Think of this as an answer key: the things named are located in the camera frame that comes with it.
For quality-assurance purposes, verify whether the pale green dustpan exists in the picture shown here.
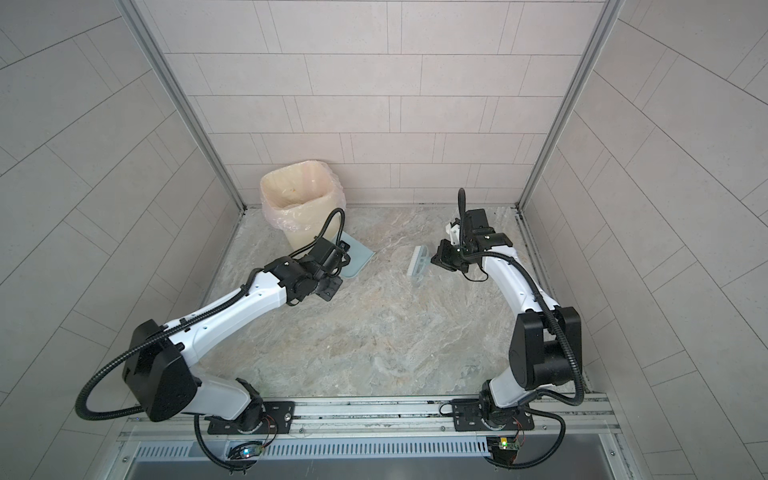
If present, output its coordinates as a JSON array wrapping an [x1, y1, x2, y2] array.
[[340, 232, 374, 279]]

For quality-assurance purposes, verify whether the pale green hand brush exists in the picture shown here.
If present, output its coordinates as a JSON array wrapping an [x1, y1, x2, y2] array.
[[407, 245, 431, 282]]

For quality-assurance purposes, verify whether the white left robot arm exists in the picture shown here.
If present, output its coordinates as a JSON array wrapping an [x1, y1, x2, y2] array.
[[75, 208, 350, 433]]

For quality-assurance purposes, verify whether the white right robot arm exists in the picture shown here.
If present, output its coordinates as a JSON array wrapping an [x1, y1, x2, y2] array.
[[431, 189, 585, 429]]

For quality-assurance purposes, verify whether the cream plastic trash bin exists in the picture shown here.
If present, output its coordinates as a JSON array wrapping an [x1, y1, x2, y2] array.
[[259, 160, 343, 253]]

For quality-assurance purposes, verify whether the clear plastic bin liner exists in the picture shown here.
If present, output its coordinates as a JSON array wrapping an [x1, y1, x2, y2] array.
[[259, 160, 348, 234]]

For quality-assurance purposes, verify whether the left circuit board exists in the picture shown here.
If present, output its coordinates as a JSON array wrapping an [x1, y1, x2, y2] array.
[[227, 441, 264, 461]]

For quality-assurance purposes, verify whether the circuit board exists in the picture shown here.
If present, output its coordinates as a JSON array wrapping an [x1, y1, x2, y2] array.
[[486, 436, 521, 469], [227, 441, 264, 461]]

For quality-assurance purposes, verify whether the right circuit board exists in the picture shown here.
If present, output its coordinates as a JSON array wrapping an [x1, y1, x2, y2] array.
[[486, 436, 521, 469]]

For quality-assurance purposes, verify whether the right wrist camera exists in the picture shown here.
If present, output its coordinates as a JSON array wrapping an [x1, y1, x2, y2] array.
[[446, 219, 463, 247]]

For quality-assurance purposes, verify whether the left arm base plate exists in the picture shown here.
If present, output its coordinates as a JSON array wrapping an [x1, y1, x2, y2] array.
[[205, 401, 296, 435]]

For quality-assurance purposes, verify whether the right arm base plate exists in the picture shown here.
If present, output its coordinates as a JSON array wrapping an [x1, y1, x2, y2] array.
[[448, 398, 535, 432]]

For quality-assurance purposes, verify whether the aluminium front rail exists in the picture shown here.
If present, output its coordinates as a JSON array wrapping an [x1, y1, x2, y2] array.
[[118, 394, 621, 463]]

